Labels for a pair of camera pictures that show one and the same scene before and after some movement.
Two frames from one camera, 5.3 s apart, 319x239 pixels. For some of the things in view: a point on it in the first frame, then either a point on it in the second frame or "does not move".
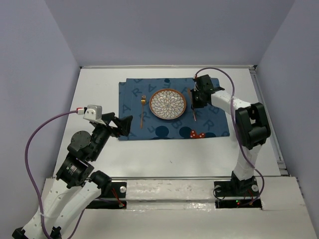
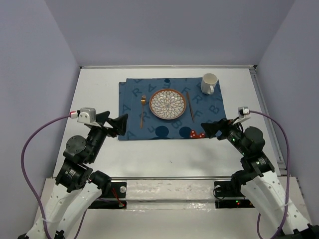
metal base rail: [177, 193] does not move
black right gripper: [195, 104] -> [223, 125]
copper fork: [143, 101] does not move
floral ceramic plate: [167, 104] does not move
